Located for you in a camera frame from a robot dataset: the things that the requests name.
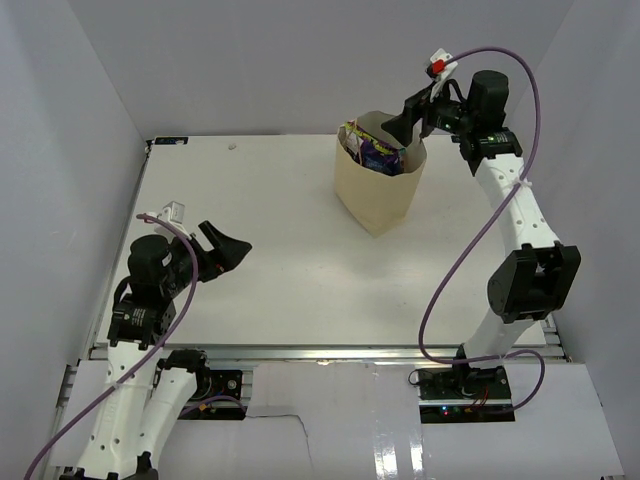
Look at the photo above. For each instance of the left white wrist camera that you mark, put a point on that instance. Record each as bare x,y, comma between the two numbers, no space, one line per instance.
172,214

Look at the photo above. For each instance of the beige paper bag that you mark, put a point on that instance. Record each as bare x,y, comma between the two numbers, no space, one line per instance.
379,202

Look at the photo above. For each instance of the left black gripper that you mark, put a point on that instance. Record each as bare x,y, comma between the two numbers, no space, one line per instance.
227,252

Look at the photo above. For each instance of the dark purple snack bag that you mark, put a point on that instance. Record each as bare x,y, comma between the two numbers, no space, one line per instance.
370,152

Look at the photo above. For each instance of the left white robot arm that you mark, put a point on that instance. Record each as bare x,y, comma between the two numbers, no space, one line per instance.
145,392

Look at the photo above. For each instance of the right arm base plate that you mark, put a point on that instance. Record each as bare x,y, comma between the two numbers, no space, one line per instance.
449,396

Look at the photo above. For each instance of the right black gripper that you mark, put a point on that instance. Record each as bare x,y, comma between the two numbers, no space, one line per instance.
418,107

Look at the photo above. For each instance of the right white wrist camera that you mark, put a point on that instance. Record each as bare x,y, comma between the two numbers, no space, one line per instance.
440,68

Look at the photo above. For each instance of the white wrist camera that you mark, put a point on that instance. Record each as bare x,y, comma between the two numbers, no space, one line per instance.
172,214
440,68

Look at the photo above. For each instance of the aluminium table rail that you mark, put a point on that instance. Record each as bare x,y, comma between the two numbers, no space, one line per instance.
303,353

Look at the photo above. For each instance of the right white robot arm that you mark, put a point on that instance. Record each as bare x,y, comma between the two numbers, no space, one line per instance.
538,270

